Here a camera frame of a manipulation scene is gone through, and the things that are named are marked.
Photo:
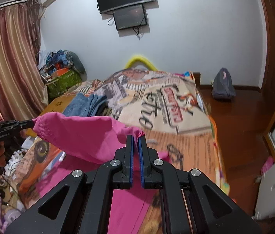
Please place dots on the folded blue jeans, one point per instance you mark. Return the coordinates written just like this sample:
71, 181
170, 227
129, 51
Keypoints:
83, 106

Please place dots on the wooden lap tray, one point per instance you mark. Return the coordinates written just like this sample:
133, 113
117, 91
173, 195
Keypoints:
59, 104

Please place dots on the pile of clothes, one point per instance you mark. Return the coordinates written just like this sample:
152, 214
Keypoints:
50, 62

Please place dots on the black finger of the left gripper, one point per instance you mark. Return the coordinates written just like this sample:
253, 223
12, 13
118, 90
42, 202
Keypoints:
25, 124

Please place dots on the striped pink gold curtain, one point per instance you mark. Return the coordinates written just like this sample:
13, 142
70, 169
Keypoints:
23, 95

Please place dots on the green laundry basket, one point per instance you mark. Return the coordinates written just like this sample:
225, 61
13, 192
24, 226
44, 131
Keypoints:
61, 84

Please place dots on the printed orange bed blanket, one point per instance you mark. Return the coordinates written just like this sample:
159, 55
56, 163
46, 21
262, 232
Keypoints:
167, 107

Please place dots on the pink pants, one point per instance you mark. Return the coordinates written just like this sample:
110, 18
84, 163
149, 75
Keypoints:
89, 142

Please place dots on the pink slipper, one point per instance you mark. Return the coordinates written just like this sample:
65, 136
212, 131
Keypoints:
267, 165

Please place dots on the grey backpack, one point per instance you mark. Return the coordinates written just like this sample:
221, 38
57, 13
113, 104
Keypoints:
222, 85

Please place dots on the yellow curved headboard piece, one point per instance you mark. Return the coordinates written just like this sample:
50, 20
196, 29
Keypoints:
140, 59

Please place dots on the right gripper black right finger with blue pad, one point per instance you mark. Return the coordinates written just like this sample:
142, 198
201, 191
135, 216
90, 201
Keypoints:
190, 201

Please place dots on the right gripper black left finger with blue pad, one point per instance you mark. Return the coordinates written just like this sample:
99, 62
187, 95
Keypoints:
81, 202

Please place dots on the small black wall monitor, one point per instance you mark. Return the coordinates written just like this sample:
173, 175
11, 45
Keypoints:
130, 17

